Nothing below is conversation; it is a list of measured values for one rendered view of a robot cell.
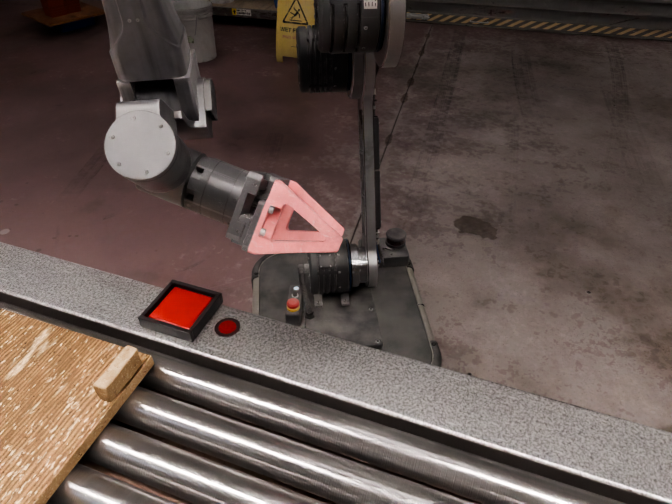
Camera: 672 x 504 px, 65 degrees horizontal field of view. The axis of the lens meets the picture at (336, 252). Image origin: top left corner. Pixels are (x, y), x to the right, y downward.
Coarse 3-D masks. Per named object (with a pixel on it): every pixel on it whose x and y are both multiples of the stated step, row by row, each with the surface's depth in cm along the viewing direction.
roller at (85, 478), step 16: (80, 464) 54; (64, 480) 51; (80, 480) 51; (96, 480) 51; (112, 480) 52; (64, 496) 51; (80, 496) 50; (96, 496) 50; (112, 496) 50; (128, 496) 50; (144, 496) 50
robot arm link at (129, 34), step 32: (128, 0) 43; (160, 0) 44; (128, 32) 45; (160, 32) 46; (128, 64) 47; (160, 64) 47; (192, 64) 51; (128, 96) 49; (160, 96) 50; (192, 96) 50
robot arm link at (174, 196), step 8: (192, 152) 51; (200, 152) 52; (192, 160) 50; (192, 168) 50; (192, 176) 51; (200, 176) 51; (136, 184) 51; (184, 184) 50; (152, 192) 51; (168, 192) 50; (176, 192) 50; (184, 192) 51; (192, 192) 51; (168, 200) 52; (176, 200) 51
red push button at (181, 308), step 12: (180, 288) 71; (168, 300) 69; (180, 300) 69; (192, 300) 69; (204, 300) 69; (156, 312) 67; (168, 312) 67; (180, 312) 67; (192, 312) 67; (180, 324) 66; (192, 324) 66
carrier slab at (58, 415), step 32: (0, 320) 65; (32, 320) 65; (0, 352) 61; (32, 352) 61; (64, 352) 61; (96, 352) 61; (0, 384) 58; (32, 384) 58; (64, 384) 58; (128, 384) 58; (0, 416) 55; (32, 416) 55; (64, 416) 55; (96, 416) 55; (0, 448) 52; (32, 448) 52; (64, 448) 52; (0, 480) 50; (32, 480) 50
